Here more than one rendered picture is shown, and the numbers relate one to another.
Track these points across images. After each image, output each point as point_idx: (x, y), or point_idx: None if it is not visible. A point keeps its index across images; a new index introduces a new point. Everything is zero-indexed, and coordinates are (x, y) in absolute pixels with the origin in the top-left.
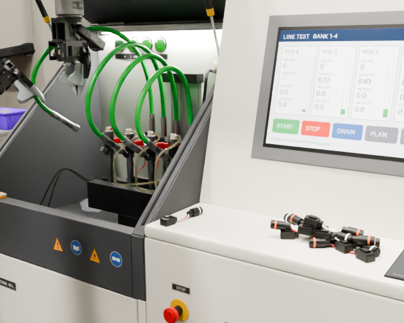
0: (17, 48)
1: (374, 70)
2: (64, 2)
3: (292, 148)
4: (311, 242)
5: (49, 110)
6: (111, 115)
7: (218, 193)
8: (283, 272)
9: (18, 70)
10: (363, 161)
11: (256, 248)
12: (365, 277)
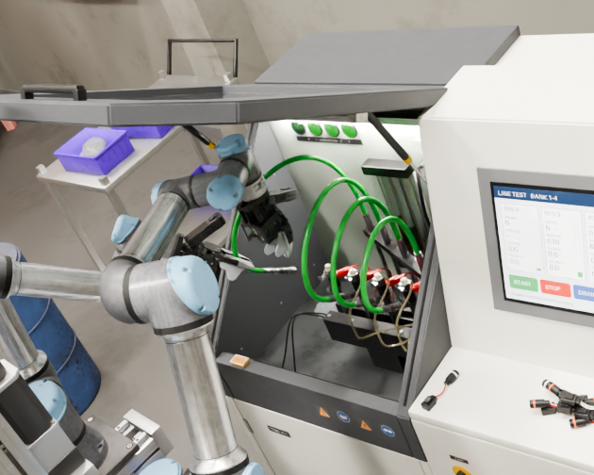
0: (208, 229)
1: None
2: (245, 189)
3: (536, 304)
4: (571, 425)
5: (261, 270)
6: (337, 296)
7: (470, 339)
8: (551, 461)
9: (219, 255)
10: None
11: (520, 438)
12: None
